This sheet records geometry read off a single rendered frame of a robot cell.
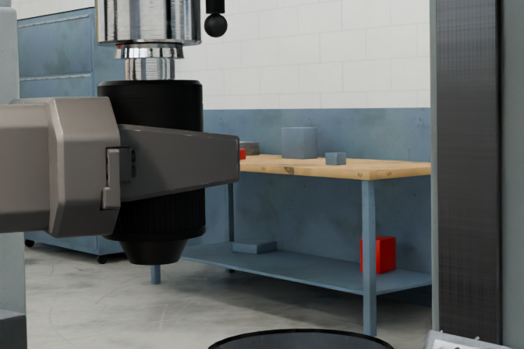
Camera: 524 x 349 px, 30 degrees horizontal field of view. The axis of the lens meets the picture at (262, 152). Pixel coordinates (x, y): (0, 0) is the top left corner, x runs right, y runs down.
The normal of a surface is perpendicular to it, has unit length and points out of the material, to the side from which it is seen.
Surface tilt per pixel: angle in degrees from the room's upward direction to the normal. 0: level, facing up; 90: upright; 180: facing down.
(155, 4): 90
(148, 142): 90
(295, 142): 90
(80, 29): 90
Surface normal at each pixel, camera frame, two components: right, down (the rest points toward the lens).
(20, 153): 0.41, 0.04
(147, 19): 0.07, 0.05
